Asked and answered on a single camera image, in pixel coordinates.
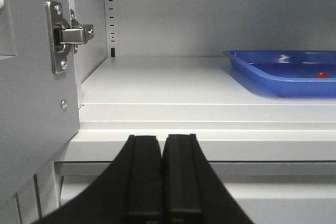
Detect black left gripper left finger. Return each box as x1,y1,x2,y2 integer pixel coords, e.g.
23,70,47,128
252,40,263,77
38,135,163,223

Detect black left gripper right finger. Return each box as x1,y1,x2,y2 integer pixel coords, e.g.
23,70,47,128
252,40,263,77
162,134,252,223

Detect red plastic spoon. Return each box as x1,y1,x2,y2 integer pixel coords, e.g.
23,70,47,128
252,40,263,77
313,72,328,78

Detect grey lower cabinet shelf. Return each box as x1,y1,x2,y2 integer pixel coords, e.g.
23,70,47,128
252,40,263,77
56,57,335,176

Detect grey cabinet door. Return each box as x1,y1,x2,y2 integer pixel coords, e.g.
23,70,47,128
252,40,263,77
1,0,79,223

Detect metal cabinet door hinge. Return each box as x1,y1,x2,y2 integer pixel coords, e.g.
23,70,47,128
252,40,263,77
46,1,95,75

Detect blue plastic tray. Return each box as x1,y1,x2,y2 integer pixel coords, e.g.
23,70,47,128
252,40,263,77
223,50,335,98

